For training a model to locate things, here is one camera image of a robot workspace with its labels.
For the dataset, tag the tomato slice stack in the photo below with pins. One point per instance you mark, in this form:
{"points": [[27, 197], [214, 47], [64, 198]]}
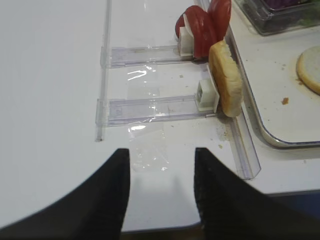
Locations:
{"points": [[207, 26]]}

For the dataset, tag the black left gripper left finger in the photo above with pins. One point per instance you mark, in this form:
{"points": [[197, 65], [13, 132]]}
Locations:
{"points": [[95, 210]]}

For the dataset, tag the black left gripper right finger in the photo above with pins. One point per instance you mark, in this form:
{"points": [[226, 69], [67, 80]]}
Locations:
{"points": [[231, 209]]}

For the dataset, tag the clear tomato pusher track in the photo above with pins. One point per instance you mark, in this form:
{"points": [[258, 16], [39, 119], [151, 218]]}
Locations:
{"points": [[119, 57]]}

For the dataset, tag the clear outer left rail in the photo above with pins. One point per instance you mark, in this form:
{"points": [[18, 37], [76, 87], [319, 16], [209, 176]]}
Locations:
{"points": [[103, 75]]}

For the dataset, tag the white bread pusher block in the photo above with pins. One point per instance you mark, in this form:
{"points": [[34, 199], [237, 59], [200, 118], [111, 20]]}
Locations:
{"points": [[207, 96]]}

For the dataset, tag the clear plastic salad container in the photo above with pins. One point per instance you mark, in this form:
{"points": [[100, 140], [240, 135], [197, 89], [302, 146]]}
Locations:
{"points": [[269, 17]]}

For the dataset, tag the bun bottom in dispenser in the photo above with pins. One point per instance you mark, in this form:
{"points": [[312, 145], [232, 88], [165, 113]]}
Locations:
{"points": [[227, 78]]}

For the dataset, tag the clear bread pusher track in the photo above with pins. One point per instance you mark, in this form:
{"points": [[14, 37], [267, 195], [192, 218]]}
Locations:
{"points": [[117, 112]]}

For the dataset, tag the metal baking tray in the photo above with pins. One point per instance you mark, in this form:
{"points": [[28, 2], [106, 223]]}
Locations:
{"points": [[288, 113]]}

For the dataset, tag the clear rail left of tray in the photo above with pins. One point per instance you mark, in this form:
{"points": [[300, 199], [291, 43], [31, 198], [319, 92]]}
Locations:
{"points": [[237, 132]]}

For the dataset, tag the bun bottom on tray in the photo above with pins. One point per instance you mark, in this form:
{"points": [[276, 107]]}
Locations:
{"points": [[308, 68]]}

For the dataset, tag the white tomato pusher block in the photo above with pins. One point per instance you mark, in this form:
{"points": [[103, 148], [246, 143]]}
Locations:
{"points": [[186, 42]]}

